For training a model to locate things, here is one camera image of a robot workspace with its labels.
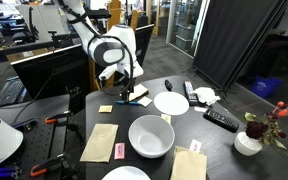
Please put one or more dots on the pink sugar packet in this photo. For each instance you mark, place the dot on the pink sugar packet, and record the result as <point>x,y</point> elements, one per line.
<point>119,150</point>

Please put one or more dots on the small black presenter remote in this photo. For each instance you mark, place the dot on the small black presenter remote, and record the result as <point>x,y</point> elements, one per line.
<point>168,84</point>

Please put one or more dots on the flat white round plate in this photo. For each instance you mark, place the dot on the flat white round plate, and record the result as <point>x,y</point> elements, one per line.
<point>171,103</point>

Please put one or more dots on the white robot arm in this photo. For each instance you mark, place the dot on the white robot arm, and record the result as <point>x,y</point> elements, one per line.
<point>124,33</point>

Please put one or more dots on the tan napkin right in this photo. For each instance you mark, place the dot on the tan napkin right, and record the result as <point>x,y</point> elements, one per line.
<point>188,164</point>

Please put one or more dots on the rimmed white plate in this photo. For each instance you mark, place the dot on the rimmed white plate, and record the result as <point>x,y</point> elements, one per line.
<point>126,173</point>

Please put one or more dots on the white and pink packet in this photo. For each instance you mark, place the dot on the white and pink packet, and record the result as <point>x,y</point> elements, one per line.
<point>195,145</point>

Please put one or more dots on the long remote with grey buttons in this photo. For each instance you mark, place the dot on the long remote with grey buttons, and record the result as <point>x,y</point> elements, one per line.
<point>190,92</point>

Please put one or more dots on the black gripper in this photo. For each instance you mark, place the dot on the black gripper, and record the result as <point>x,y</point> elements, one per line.
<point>127,86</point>

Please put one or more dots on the small white packet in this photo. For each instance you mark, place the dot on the small white packet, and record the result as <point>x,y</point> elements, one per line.
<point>200,109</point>

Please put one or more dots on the grey storage bins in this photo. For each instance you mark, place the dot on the grey storage bins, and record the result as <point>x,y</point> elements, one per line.
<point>185,36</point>

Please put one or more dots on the crumpled white tissue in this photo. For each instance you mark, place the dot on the crumpled white tissue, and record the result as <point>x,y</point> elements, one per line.
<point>206,94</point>

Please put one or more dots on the grey bowl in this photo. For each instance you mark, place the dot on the grey bowl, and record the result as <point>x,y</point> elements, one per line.
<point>151,136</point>

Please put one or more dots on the orange and black clamp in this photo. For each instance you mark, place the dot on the orange and black clamp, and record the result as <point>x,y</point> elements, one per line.
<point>55,118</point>
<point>45,166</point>

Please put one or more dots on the tan napkin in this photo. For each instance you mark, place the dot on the tan napkin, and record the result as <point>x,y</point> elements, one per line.
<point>99,142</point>
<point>188,164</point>

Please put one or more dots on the black divider panel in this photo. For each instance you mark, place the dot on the black divider panel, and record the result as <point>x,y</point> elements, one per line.
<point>230,36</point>

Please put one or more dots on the tan yellow packet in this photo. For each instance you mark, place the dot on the tan yellow packet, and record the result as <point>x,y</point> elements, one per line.
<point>105,108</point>

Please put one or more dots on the large black monitor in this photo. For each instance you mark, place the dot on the large black monitor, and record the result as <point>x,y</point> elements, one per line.
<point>50,73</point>

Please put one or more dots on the blue bin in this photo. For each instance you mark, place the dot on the blue bin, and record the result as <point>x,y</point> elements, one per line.
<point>265,86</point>

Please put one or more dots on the wooden easel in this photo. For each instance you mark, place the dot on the wooden easel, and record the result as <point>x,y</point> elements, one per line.
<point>91,76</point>

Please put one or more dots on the white round vase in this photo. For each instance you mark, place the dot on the white round vase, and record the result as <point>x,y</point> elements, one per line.
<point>247,145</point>

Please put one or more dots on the black perforated bench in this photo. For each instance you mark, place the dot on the black perforated bench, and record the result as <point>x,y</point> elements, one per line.
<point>37,140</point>

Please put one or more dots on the black TV remote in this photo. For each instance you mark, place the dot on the black TV remote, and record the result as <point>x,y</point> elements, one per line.
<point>221,120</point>

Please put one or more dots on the black keyboard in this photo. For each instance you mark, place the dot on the black keyboard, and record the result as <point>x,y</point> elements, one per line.
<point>10,91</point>

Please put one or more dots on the blue pen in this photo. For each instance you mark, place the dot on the blue pen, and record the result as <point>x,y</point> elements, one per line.
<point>134,103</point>

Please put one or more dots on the dark rose flower bouquet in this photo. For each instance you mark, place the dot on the dark rose flower bouquet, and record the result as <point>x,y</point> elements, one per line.
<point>255,129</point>

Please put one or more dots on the black camera on boom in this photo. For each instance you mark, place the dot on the black camera on boom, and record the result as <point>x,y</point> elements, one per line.
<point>100,14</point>

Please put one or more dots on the tan napkin left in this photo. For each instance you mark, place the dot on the tan napkin left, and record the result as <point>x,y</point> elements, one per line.
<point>99,142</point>

